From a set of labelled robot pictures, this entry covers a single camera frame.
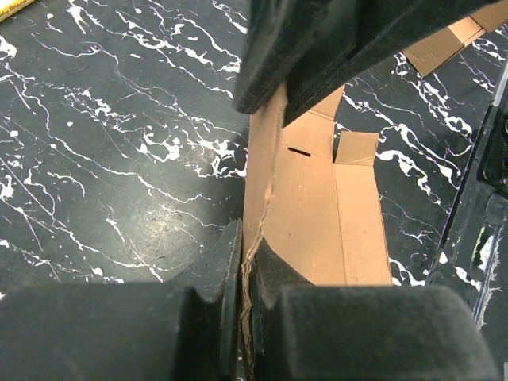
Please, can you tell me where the yellow book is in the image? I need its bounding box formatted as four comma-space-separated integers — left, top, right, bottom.
0, 0, 34, 21

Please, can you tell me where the cardboard box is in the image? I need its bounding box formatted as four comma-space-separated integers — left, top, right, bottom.
240, 84, 392, 379

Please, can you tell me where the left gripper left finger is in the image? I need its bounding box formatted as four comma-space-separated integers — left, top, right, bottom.
1, 220, 242, 380

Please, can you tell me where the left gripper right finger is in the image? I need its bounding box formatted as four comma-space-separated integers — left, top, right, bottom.
252, 242, 500, 380

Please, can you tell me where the stack of flat cardboard boxes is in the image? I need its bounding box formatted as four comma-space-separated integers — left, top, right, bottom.
403, 1, 507, 76

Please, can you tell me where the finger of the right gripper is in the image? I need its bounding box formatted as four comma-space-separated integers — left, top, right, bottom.
285, 1, 493, 124
233, 1, 357, 114

